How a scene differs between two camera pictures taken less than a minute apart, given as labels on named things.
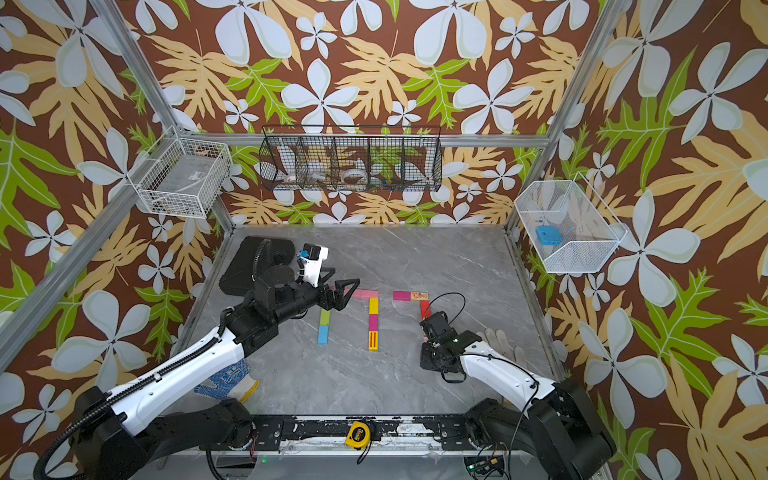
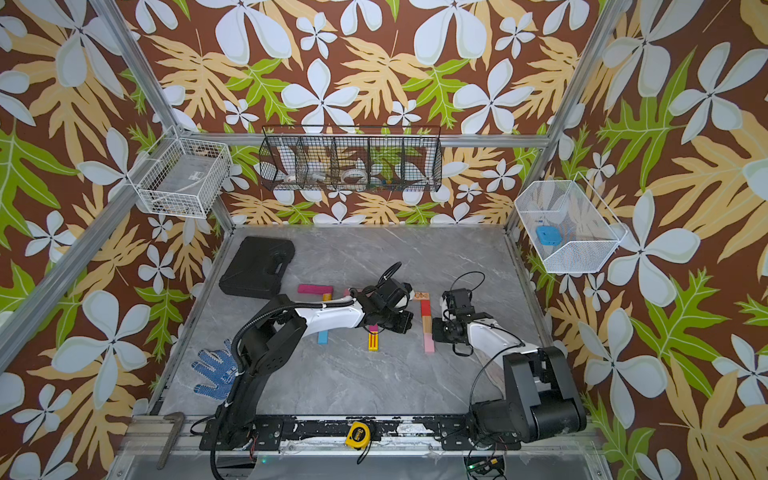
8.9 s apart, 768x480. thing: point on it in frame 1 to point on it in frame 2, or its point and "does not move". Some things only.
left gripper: x=337 y=300 to x=406 y=325
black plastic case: x=254 y=256 does not move
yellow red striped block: x=373 y=341 does not move
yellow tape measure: x=358 y=435 does not move
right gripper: x=424 y=359 to x=436 y=330
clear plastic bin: x=589 y=229 does not move
